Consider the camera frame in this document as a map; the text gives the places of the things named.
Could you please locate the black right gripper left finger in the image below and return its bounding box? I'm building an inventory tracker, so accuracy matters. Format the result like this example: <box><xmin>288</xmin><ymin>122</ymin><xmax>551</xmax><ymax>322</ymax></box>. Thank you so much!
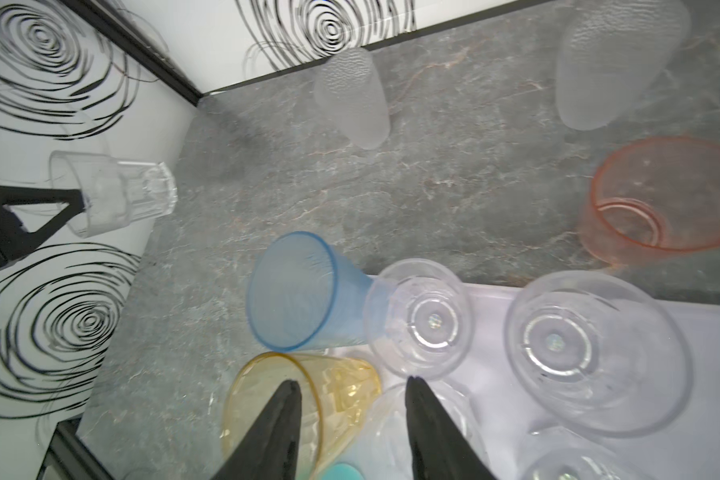
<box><xmin>212</xmin><ymin>380</ymin><xmax>302</xmax><ymax>480</ymax></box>

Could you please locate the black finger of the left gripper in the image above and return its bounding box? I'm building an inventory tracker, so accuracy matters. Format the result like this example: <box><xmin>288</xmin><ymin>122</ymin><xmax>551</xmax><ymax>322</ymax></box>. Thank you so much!
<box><xmin>0</xmin><ymin>183</ymin><xmax>88</xmax><ymax>278</ymax></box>

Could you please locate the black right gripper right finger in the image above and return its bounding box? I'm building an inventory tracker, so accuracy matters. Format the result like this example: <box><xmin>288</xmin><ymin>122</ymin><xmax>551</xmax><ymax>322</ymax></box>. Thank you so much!
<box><xmin>405</xmin><ymin>376</ymin><xmax>496</xmax><ymax>480</ymax></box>

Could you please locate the clear faceted glass tumbler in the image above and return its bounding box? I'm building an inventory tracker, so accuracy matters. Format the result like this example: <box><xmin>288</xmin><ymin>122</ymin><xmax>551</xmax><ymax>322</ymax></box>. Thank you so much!
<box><xmin>337</xmin><ymin>381</ymin><xmax>488</xmax><ymax>479</ymax></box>

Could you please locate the teal translucent cup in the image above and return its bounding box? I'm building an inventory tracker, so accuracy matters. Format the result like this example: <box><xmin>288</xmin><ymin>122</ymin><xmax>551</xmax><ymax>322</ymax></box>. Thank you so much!
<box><xmin>319</xmin><ymin>462</ymin><xmax>364</xmax><ymax>480</ymax></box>

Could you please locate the amber translucent cup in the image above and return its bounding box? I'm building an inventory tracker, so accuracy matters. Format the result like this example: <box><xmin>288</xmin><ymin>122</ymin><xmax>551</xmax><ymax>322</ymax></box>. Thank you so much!
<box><xmin>220</xmin><ymin>352</ymin><xmax>382</xmax><ymax>479</ymax></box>

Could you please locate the clear glass front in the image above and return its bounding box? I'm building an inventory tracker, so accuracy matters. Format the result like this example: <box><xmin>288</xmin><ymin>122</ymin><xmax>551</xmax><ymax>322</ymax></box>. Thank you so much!
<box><xmin>516</xmin><ymin>426</ymin><xmax>651</xmax><ymax>480</ymax></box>

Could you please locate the blue translucent tall cup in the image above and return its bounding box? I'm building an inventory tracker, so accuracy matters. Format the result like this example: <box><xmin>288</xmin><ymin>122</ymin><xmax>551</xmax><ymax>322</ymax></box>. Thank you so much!
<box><xmin>245</xmin><ymin>231</ymin><xmax>376</xmax><ymax>353</ymax></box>

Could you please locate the clear dimpled glass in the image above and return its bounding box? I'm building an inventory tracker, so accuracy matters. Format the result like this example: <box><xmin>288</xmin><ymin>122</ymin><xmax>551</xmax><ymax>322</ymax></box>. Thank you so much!
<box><xmin>503</xmin><ymin>271</ymin><xmax>693</xmax><ymax>438</ymax></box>

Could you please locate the lilac plastic tray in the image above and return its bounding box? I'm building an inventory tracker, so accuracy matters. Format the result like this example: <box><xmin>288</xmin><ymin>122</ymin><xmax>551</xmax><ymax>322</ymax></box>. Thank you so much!
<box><xmin>346</xmin><ymin>271</ymin><xmax>720</xmax><ymax>479</ymax></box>

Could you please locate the pink translucent cup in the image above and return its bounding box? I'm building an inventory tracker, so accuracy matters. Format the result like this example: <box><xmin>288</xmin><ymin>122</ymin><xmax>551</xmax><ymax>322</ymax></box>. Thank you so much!
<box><xmin>579</xmin><ymin>137</ymin><xmax>720</xmax><ymax>265</ymax></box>

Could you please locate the frosted white cup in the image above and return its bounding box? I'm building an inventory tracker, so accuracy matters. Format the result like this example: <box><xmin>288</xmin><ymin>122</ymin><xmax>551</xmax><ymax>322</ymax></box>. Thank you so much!
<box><xmin>314</xmin><ymin>48</ymin><xmax>391</xmax><ymax>150</ymax></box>

